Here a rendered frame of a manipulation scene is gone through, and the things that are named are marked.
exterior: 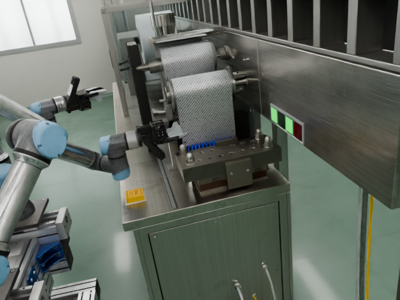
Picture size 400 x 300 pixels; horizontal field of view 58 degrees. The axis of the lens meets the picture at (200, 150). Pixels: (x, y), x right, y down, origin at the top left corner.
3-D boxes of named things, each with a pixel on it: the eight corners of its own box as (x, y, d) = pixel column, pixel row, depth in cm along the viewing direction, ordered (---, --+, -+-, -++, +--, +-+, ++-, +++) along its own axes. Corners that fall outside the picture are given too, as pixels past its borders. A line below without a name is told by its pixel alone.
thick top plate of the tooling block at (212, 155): (177, 166, 153) (175, 153, 150) (266, 146, 159) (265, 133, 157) (184, 183, 138) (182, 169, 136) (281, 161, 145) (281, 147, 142)
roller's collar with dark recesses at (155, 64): (149, 72, 173) (147, 58, 171) (162, 69, 174) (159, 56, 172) (150, 74, 167) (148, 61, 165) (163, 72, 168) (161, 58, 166)
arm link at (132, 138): (130, 152, 146) (128, 145, 153) (141, 150, 146) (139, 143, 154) (125, 135, 143) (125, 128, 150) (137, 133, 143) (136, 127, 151)
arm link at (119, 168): (115, 170, 160) (110, 147, 155) (135, 174, 154) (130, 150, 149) (103, 179, 154) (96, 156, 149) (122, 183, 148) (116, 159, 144)
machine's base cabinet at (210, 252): (133, 163, 395) (115, 86, 360) (190, 150, 405) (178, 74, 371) (168, 381, 168) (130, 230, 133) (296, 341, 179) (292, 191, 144)
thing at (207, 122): (183, 149, 155) (177, 108, 148) (236, 138, 159) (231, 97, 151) (184, 150, 155) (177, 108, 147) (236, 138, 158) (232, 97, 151)
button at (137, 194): (126, 195, 149) (125, 190, 148) (143, 191, 151) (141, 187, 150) (127, 204, 143) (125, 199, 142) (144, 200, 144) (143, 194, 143)
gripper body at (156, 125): (166, 124, 145) (136, 130, 143) (169, 143, 148) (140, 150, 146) (163, 118, 152) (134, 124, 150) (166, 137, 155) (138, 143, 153)
